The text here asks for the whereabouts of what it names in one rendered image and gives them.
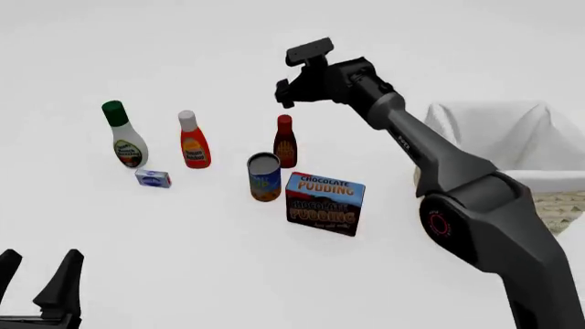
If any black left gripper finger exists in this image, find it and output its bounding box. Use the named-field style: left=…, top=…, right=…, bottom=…
left=0, top=249, right=24, bottom=300
left=32, top=249, right=86, bottom=321

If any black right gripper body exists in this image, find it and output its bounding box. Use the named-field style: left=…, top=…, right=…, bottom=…
left=274, top=63, right=345, bottom=109

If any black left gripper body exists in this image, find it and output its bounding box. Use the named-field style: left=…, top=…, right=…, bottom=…
left=0, top=313, right=83, bottom=329

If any brown bbq sauce bottle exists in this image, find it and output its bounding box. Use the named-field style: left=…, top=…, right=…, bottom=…
left=272, top=113, right=299, bottom=170

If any white cloth basket liner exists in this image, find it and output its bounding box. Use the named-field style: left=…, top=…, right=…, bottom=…
left=422, top=100, right=585, bottom=195

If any blue and orange soup tin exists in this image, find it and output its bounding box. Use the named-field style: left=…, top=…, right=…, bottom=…
left=246, top=151, right=282, bottom=203

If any chocolate pudding box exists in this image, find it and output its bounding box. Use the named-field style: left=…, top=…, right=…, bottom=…
left=284, top=171, right=367, bottom=239

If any red ketchup bottle white cap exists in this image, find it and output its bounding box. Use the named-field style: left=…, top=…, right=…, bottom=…
left=177, top=110, right=213, bottom=170

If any small blue and white box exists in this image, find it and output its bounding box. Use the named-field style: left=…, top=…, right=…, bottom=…
left=133, top=168, right=173, bottom=189

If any white dressing bottle green cap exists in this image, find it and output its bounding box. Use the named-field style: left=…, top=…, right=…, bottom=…
left=101, top=99, right=150, bottom=170

